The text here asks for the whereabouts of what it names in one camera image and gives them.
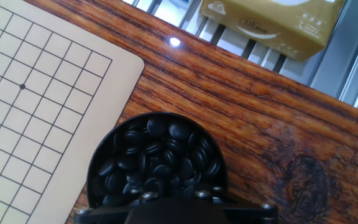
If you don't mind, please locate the black bowl of black stones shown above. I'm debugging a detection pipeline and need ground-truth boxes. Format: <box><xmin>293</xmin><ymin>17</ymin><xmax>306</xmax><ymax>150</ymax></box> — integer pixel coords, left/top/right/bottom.
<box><xmin>86</xmin><ymin>111</ymin><xmax>229</xmax><ymax>209</ymax></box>

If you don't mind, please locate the gold tissue pack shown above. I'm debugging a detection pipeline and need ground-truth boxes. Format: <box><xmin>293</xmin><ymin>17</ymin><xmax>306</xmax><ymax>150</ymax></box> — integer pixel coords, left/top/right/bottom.
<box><xmin>199</xmin><ymin>0</ymin><xmax>346</xmax><ymax>63</ymax></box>

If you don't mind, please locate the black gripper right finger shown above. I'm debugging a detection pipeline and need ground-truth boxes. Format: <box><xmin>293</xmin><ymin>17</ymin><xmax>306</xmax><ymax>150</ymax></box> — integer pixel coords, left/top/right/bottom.
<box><xmin>178</xmin><ymin>182</ymin><xmax>278</xmax><ymax>224</ymax></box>

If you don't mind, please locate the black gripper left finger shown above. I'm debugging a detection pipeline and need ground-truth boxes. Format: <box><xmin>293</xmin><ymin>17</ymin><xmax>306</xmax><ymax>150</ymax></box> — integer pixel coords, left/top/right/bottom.
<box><xmin>74</xmin><ymin>183</ymin><xmax>169</xmax><ymax>224</ymax></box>

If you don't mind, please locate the beige go board mat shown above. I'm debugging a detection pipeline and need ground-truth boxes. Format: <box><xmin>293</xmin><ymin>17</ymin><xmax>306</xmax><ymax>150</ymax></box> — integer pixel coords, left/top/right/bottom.
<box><xmin>0</xmin><ymin>0</ymin><xmax>145</xmax><ymax>224</ymax></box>

